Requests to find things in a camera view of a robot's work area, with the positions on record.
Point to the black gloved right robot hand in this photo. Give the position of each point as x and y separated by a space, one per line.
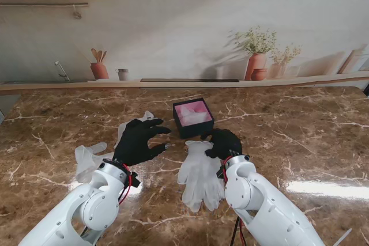
226 142

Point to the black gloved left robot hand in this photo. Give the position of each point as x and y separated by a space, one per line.
132 145

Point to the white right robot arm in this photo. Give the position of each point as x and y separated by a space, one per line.
265 208

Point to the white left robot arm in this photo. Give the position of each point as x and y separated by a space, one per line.
80 208

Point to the black box with pink inside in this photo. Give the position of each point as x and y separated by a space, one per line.
196 130

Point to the printed kitchen scene backdrop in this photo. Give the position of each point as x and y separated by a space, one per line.
184 27

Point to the white zip tie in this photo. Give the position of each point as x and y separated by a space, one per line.
343 237

